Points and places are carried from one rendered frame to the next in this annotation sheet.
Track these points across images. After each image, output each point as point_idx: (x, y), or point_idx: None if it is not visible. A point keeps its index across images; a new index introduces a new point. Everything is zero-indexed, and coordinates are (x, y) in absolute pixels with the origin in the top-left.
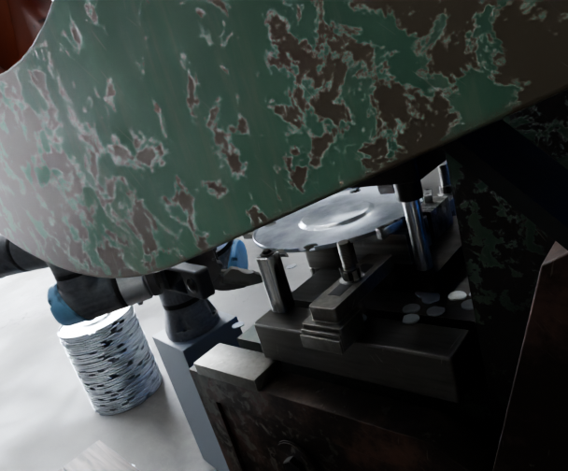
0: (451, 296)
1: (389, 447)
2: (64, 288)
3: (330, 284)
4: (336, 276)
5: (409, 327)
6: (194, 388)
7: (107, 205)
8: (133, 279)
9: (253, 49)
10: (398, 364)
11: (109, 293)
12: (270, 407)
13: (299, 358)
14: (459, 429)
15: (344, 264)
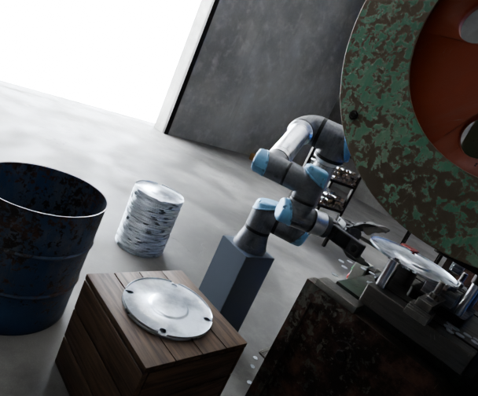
0: (465, 334)
1: (415, 373)
2: (296, 206)
3: (399, 290)
4: (400, 287)
5: (450, 334)
6: (232, 279)
7: None
8: (323, 224)
9: None
10: (443, 345)
11: (310, 222)
12: (351, 323)
13: (383, 313)
14: (450, 385)
15: (435, 291)
